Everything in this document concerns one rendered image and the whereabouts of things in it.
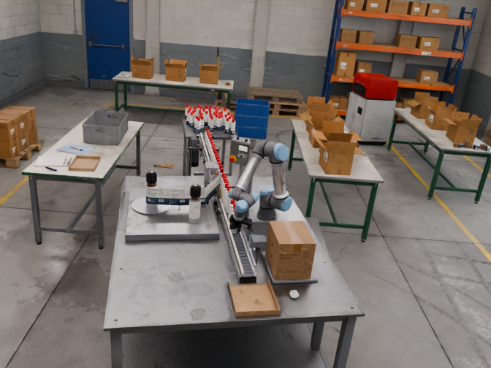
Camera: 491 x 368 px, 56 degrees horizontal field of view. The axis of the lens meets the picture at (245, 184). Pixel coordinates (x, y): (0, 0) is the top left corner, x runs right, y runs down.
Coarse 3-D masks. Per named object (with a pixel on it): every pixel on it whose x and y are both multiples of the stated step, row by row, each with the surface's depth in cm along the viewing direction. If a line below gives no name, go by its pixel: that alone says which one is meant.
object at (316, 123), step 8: (320, 112) 594; (328, 112) 595; (312, 120) 596; (320, 120) 597; (328, 120) 597; (336, 120) 589; (312, 128) 586; (320, 128) 600; (312, 136) 584; (312, 144) 580
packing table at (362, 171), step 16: (304, 128) 653; (304, 144) 586; (304, 160) 531; (368, 160) 550; (320, 176) 490; (336, 176) 493; (352, 176) 497; (368, 176) 501; (368, 208) 510; (320, 224) 519; (336, 224) 519; (352, 224) 521; (368, 224) 518
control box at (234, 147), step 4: (232, 140) 354; (236, 140) 353; (240, 140) 354; (244, 140) 354; (248, 140) 355; (232, 144) 355; (236, 144) 353; (244, 144) 351; (248, 144) 349; (232, 148) 356; (236, 148) 355; (248, 148) 350; (232, 152) 357; (236, 152) 356; (240, 152) 354; (244, 152) 353; (248, 152) 351; (232, 156) 358; (236, 156) 357; (248, 156) 353; (236, 160) 358; (240, 160) 357; (244, 160) 355; (240, 164) 358; (244, 164) 356
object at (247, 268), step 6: (222, 210) 375; (234, 234) 341; (234, 240) 333; (240, 240) 334; (240, 246) 326; (240, 252) 319; (240, 258) 312; (246, 258) 312; (246, 264) 306; (246, 270) 300; (252, 270) 300; (246, 276) 294; (252, 276) 294
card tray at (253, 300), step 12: (240, 288) 289; (252, 288) 290; (264, 288) 291; (240, 300) 278; (252, 300) 279; (264, 300) 280; (276, 300) 275; (240, 312) 263; (252, 312) 265; (264, 312) 266; (276, 312) 268
